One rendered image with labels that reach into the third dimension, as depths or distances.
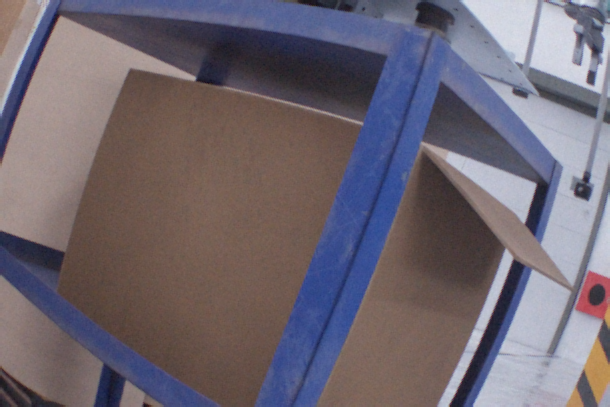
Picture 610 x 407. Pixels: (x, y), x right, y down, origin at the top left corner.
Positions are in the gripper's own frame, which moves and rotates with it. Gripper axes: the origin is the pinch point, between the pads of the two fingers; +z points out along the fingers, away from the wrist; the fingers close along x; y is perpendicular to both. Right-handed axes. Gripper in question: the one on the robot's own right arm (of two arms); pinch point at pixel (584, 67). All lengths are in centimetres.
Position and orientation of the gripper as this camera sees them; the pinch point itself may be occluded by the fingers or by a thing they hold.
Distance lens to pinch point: 201.0
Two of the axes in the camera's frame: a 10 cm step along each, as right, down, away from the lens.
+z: -3.6, 9.3, -0.2
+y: 7.5, 2.7, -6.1
